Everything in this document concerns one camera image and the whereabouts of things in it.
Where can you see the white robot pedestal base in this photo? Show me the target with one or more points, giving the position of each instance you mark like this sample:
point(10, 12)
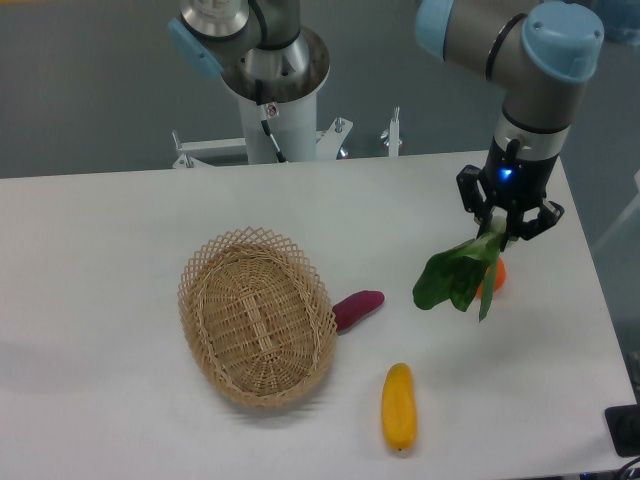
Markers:
point(272, 133)

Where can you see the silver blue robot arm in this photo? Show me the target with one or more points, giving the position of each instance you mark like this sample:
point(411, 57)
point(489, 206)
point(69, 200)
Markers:
point(542, 53)

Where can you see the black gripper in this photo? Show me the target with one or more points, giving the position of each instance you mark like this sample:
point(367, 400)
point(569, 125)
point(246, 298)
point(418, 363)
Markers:
point(513, 184)

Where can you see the orange fruit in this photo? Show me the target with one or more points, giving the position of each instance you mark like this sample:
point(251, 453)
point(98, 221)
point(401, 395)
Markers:
point(500, 279)

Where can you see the woven wicker basket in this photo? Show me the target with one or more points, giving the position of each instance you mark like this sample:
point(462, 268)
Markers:
point(257, 318)

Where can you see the yellow mango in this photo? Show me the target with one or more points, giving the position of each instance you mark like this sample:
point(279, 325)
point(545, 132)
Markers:
point(398, 408)

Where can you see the green leafy vegetable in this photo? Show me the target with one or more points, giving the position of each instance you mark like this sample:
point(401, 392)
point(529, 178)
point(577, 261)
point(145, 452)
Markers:
point(454, 275)

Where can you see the black device at table edge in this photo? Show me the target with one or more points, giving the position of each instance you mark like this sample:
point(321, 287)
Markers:
point(623, 426)

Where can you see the purple sweet potato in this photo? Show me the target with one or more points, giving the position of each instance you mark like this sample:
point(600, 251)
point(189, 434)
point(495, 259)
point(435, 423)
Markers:
point(356, 307)

